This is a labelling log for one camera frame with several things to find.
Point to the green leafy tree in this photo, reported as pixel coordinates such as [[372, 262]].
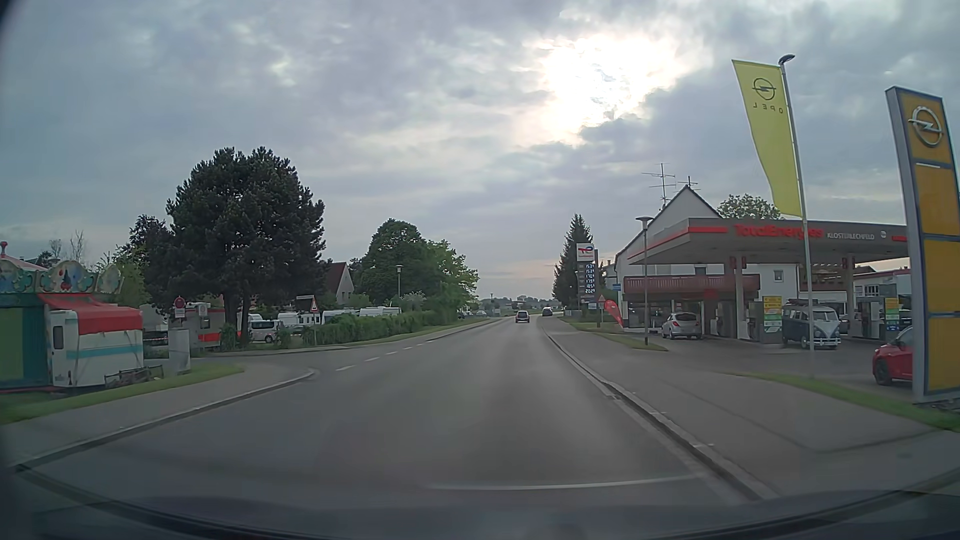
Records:
[[412, 266]]

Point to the tall conifer tree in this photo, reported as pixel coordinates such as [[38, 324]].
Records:
[[572, 262]]

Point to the fuel price sign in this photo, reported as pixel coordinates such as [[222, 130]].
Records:
[[586, 273]]

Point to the green hedge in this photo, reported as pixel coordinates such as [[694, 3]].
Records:
[[375, 327]]

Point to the grey asphalt road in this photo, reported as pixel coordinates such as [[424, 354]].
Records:
[[465, 405]]

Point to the red flag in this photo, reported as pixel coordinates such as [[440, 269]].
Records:
[[613, 311]]

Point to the house with dark roof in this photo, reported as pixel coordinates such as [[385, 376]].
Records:
[[339, 282]]

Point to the row of parked caravans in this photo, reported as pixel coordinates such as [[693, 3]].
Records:
[[345, 313]]

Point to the grass verge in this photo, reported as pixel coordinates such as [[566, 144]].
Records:
[[112, 391], [615, 337], [862, 396]]

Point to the triangular road sign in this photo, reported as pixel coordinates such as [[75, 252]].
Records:
[[314, 307]]

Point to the silver car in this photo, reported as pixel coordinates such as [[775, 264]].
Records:
[[681, 325]]

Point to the white car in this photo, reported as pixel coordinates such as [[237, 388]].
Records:
[[262, 330]]

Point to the petrol station building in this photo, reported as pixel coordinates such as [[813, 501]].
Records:
[[720, 255]]

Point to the large dark tree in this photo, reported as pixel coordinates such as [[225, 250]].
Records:
[[240, 225]]

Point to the car's own bonnet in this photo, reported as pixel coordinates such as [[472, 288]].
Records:
[[480, 521]]

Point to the tree behind petrol station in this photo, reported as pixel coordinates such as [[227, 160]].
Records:
[[748, 207]]

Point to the grey forecourt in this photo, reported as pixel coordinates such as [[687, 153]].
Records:
[[765, 358]]

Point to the grey paved pavement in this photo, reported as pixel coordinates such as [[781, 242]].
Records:
[[750, 420], [150, 405]]

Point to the yellow flag on pole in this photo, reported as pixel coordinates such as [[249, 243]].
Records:
[[772, 142]]

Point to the dark green white van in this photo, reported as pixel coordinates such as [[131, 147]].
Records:
[[811, 325]]

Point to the white caravan red roof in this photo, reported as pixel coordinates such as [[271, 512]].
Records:
[[94, 341]]

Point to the red car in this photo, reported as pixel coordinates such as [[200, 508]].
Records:
[[894, 358]]

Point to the yellow pylon sign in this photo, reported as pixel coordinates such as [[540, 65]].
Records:
[[930, 247]]

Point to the colourful fairground stall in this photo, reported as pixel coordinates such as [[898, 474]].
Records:
[[30, 322]]

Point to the lamp post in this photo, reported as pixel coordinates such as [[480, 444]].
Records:
[[644, 277], [399, 279]]

